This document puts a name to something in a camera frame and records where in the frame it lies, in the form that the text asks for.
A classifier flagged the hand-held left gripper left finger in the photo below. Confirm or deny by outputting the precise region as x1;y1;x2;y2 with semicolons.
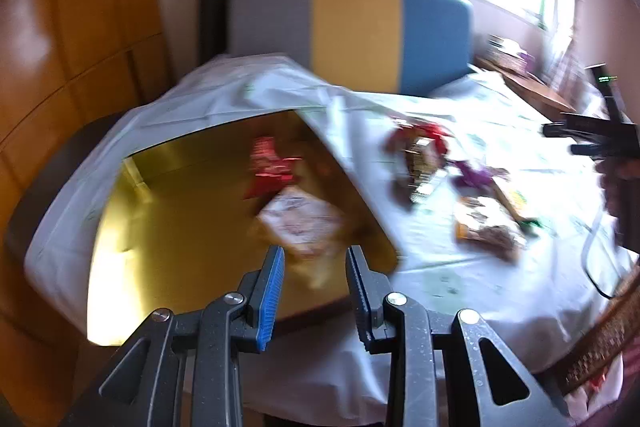
60;246;286;427

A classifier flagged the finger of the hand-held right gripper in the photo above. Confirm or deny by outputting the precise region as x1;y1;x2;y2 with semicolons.
542;121;608;138
570;144;613;158

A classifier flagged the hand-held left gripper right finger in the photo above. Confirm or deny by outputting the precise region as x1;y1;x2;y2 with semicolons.
346;246;573;427

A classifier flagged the large beige snack packet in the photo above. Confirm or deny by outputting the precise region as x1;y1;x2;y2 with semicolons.
256;184;346;258

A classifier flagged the purple snack packet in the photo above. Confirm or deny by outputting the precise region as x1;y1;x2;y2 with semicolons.
450;159;508;190

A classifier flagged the gold cardboard box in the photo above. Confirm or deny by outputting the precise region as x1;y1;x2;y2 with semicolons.
87;109;401;347

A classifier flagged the clear nut snack packet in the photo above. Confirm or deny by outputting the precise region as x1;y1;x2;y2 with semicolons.
452;196;528;260

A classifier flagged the red patterned snack packet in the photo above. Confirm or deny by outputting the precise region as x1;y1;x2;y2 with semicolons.
244;136;301;200

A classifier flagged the wooden side table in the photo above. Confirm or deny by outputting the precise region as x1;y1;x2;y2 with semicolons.
475;54;576;115

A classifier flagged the yellow green snack packet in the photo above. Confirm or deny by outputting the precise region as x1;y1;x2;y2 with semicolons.
492;179;543;233

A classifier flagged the white green-printed tablecloth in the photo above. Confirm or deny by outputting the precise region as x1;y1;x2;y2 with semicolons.
25;53;640;413

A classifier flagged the shiny red snack packet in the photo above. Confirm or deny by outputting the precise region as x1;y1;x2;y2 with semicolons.
387;121;453;158

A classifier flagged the brown gold snack packet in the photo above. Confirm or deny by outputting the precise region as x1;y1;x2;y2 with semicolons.
400;139;446;202

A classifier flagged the wicker basket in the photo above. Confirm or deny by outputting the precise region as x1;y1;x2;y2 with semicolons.
557;267;640;395

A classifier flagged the grey yellow blue chair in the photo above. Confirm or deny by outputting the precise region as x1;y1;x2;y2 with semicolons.
227;0;475;96

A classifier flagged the dark grey chair back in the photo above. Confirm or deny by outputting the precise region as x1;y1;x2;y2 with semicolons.
4;114;126;258

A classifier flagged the black rolled mat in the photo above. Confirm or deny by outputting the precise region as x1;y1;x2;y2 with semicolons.
200;0;235;65

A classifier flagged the wooden wardrobe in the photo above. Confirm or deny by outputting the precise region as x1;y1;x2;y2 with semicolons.
0;0;171;427

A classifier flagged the black cable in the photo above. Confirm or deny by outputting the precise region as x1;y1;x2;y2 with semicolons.
582;207;626;300

